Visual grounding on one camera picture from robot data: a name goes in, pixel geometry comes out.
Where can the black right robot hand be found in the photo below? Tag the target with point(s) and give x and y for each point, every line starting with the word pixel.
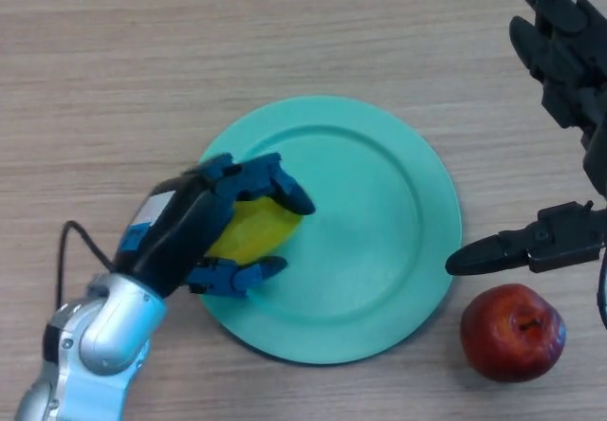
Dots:
pixel 566 46

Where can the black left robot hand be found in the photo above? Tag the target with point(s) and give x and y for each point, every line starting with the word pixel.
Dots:
pixel 185 231

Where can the yellow starfruit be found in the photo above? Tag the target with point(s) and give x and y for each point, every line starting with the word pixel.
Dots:
pixel 261 231

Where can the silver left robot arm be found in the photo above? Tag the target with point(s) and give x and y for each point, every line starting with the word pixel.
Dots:
pixel 95 345

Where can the green round plate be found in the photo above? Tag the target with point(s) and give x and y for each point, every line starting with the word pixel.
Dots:
pixel 370 250

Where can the red apple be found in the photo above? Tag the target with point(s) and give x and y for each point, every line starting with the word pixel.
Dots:
pixel 514 333

